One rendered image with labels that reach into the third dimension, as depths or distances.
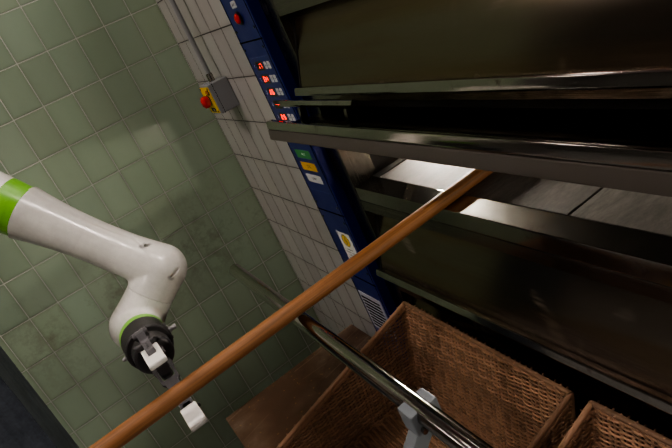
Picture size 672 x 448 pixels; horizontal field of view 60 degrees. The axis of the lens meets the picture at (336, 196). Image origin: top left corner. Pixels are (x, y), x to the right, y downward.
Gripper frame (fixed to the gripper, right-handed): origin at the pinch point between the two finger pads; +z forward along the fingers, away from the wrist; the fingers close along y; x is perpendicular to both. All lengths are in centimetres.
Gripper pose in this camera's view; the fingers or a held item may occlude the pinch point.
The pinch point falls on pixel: (178, 392)
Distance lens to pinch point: 103.7
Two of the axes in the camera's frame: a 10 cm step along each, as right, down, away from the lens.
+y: 3.9, 8.5, 3.5
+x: -7.8, 5.1, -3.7
